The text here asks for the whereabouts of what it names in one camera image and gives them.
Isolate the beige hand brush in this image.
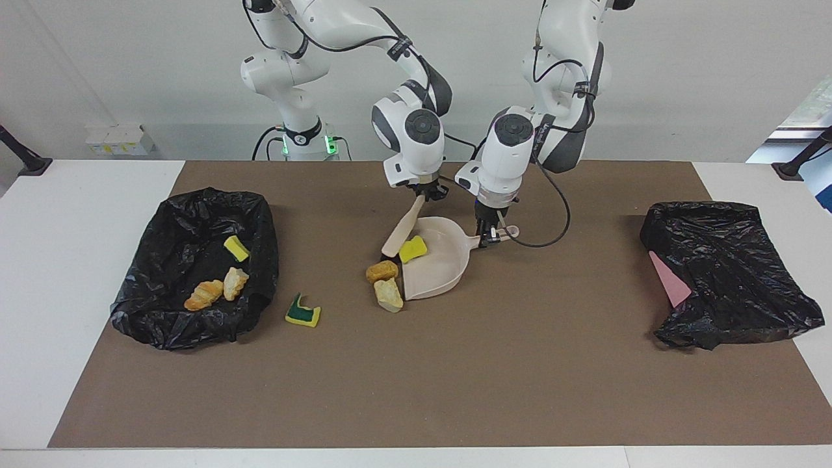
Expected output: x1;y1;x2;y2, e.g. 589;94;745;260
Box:
380;194;427;259

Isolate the beige plastic dustpan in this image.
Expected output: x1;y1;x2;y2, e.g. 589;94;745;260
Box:
398;216;521;301

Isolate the brown bread roll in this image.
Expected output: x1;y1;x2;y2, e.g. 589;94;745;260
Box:
366;260;400;285

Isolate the pale bread chunk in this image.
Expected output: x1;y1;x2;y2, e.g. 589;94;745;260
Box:
373;278;405;314
223;266;250;302

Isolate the yellow and green sponge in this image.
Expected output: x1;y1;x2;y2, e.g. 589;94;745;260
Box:
285;292;322;328

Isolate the small yellow sponge piece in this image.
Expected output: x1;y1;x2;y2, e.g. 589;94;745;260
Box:
224;235;252;263

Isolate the orange toy croissant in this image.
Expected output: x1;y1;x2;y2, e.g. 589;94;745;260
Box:
184;279;225;312

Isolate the pink bin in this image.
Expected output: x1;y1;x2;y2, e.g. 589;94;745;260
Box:
649;250;694;309

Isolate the crumpled black trash bag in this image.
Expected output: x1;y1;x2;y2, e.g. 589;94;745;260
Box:
640;201;825;352

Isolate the open black trash bag bin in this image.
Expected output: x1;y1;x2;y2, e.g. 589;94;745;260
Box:
109;187;280;352

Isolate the brown table mat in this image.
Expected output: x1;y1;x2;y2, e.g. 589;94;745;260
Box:
47;161;832;449

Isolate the black clamp stand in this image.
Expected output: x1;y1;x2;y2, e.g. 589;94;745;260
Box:
772;125;832;181
0;123;54;177

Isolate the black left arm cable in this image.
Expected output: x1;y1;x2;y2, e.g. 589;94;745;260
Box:
532;39;609;250

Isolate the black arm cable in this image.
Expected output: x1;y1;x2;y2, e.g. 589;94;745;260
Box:
242;0;480;158
532;39;609;250

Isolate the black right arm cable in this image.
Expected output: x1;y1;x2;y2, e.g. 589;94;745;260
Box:
242;0;480;158

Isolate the black right base cable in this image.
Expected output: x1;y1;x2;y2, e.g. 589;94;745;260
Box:
251;125;287;162

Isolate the white wall socket box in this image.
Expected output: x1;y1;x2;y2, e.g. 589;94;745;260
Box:
84;123;157;157

